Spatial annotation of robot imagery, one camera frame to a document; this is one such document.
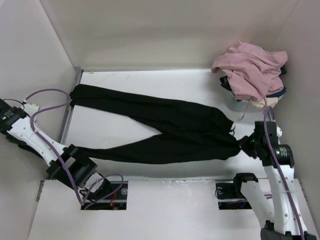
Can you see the pink garment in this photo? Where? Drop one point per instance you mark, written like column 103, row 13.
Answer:
column 252, row 72

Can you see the beige garment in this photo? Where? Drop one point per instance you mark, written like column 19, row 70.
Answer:
column 265, row 102

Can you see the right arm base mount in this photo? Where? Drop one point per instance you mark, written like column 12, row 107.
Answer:
column 228, row 193

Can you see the black trousers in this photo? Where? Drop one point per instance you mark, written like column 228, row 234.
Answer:
column 187, row 131

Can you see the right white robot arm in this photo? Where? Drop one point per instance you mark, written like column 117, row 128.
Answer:
column 279, row 217

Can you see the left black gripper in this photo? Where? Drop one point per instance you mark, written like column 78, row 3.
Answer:
column 9, row 114

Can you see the white laundry basket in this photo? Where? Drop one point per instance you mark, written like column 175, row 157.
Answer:
column 239, row 106

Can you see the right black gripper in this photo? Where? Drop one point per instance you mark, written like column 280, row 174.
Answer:
column 244, row 145

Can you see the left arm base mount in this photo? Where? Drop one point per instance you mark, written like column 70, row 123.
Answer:
column 108, row 197

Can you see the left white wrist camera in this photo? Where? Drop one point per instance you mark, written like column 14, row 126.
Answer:
column 31, row 108

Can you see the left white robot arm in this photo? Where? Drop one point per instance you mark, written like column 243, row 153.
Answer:
column 15, row 124

